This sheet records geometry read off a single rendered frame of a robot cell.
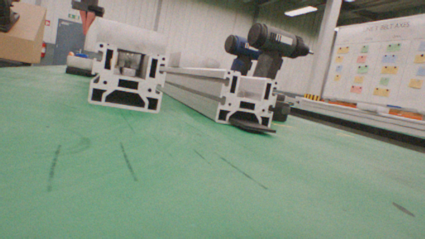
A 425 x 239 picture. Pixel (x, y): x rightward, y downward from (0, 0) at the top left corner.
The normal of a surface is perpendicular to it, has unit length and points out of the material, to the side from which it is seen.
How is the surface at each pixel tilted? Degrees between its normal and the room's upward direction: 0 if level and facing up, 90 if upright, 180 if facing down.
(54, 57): 90
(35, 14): 44
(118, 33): 90
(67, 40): 90
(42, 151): 0
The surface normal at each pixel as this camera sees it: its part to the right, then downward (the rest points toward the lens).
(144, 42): 0.31, 0.18
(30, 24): 0.36, -0.58
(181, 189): 0.19, -0.97
